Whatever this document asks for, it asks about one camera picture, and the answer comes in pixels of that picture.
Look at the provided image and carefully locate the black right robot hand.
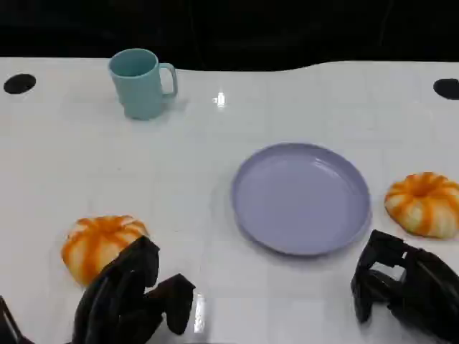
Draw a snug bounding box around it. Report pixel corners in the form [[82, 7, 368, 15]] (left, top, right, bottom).
[[350, 229, 459, 344]]

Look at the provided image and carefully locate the black backdrop curtain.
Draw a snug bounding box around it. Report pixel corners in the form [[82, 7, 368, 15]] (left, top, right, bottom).
[[0, 0, 459, 72]]

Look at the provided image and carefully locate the lilac plate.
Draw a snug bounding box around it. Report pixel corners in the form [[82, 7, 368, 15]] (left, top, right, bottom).
[[230, 142, 372, 257]]

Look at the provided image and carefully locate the pale green mug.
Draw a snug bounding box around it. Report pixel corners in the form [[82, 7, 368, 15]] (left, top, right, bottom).
[[108, 48, 179, 121]]

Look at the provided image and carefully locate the black table cable hole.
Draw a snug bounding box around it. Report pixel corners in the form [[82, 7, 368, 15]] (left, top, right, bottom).
[[432, 78, 459, 100], [3, 73, 37, 95]]

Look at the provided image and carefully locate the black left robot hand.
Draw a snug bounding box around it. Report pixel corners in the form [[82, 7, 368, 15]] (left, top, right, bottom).
[[71, 234, 197, 344]]

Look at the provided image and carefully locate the orange and white bread roll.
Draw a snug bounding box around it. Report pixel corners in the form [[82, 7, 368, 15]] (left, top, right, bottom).
[[384, 171, 459, 240], [60, 214, 151, 287]]

